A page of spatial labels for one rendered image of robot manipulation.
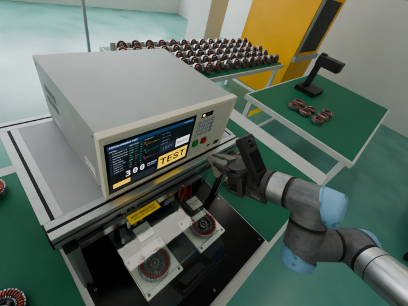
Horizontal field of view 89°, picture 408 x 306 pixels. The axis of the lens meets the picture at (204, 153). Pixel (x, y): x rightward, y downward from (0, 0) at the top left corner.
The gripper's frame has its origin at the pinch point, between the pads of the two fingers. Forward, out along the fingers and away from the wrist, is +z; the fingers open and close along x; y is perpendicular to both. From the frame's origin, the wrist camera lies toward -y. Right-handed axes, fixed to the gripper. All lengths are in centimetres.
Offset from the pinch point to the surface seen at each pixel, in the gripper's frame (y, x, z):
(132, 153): -8.4, -22.0, 3.8
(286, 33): -47, 326, 135
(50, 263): 32, -46, 34
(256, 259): 53, 14, -9
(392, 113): 109, 511, -12
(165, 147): -5.8, -12.1, 5.0
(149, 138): -11.0, -17.6, 2.6
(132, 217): 10.4, -24.9, 6.6
